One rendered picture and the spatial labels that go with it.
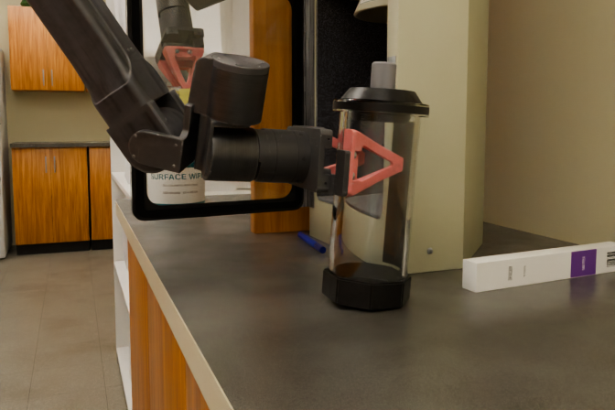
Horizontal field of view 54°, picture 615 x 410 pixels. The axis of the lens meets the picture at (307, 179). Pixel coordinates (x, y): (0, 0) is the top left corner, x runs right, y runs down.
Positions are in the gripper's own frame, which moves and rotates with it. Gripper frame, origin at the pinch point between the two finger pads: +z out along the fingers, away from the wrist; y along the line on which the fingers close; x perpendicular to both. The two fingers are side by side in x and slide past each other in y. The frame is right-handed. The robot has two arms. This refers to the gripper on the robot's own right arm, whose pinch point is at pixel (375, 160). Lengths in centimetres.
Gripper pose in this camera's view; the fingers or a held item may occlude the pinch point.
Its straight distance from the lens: 69.8
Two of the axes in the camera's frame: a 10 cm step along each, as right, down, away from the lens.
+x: -0.7, 9.9, 0.9
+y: -3.7, -1.1, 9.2
